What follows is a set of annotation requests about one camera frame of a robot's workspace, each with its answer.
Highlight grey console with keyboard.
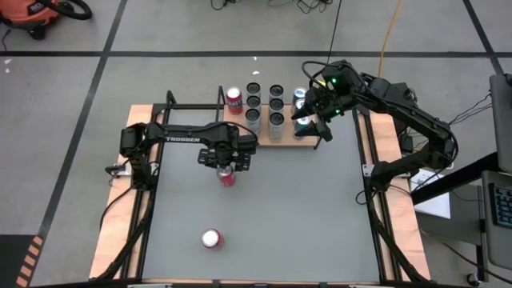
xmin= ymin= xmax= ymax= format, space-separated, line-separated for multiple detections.
xmin=481 ymin=170 xmax=512 ymax=271

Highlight yellow cable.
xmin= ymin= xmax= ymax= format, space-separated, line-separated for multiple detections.
xmin=375 ymin=0 xmax=403 ymax=77

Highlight wooden shelf board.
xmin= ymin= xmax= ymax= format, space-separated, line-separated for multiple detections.
xmin=222 ymin=104 xmax=320 ymax=148

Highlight black coiled cable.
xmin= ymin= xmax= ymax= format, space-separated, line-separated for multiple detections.
xmin=326 ymin=0 xmax=344 ymax=65

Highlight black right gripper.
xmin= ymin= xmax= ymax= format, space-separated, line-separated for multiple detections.
xmin=290 ymin=86 xmax=355 ymax=143

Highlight tangled black floor cable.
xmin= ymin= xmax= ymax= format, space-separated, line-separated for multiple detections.
xmin=210 ymin=0 xmax=335 ymax=15

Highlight black vacuum hose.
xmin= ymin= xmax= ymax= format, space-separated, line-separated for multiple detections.
xmin=38 ymin=0 xmax=94 ymax=21

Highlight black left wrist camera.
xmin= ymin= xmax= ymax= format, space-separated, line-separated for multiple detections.
xmin=238 ymin=134 xmax=259 ymax=155

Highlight red soda can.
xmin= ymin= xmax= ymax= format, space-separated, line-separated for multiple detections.
xmin=226 ymin=86 xmax=244 ymax=116
xmin=201 ymin=228 xmax=225 ymax=250
xmin=216 ymin=164 xmax=237 ymax=188

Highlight white paper sheet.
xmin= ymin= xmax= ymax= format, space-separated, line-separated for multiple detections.
xmin=410 ymin=167 xmax=452 ymax=220

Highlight black mat orange stripes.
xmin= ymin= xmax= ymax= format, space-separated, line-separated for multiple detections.
xmin=0 ymin=234 xmax=45 ymax=288

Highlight black stand beam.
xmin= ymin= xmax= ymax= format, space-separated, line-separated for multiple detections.
xmin=410 ymin=150 xmax=512 ymax=206

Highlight orange shop vacuum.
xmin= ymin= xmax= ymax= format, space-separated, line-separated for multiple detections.
xmin=0 ymin=0 xmax=61 ymax=40

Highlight grey monitor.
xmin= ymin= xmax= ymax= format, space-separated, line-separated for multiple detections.
xmin=488 ymin=73 xmax=512 ymax=174

